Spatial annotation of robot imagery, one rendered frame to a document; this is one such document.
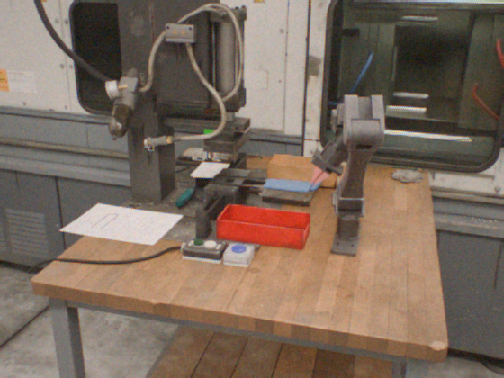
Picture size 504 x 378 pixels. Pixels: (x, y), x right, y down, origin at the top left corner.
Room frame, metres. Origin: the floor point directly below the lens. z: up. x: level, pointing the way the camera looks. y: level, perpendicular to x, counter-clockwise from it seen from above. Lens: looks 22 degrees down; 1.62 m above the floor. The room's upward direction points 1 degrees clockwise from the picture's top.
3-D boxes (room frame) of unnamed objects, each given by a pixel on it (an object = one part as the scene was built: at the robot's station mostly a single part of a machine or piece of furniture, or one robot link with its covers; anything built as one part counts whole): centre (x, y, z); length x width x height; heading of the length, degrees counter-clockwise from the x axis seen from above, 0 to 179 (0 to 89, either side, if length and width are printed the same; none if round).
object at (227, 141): (1.68, 0.15, 1.22); 0.26 x 0.18 x 0.30; 76
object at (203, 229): (1.44, 0.14, 0.95); 0.06 x 0.03 x 0.09; 166
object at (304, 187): (1.61, -0.12, 1.00); 0.15 x 0.07 x 0.03; 77
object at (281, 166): (1.91, -0.19, 0.93); 0.25 x 0.13 x 0.08; 76
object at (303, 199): (1.76, -0.13, 0.91); 0.17 x 0.16 x 0.02; 166
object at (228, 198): (1.68, 0.08, 0.94); 0.20 x 0.10 x 0.07; 166
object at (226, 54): (1.68, 0.08, 1.37); 0.11 x 0.09 x 0.30; 166
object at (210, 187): (1.68, 0.08, 0.98); 0.20 x 0.10 x 0.01; 166
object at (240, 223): (1.45, -0.03, 0.93); 0.25 x 0.12 x 0.06; 76
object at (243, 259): (1.30, 0.03, 0.90); 0.07 x 0.07 x 0.06; 76
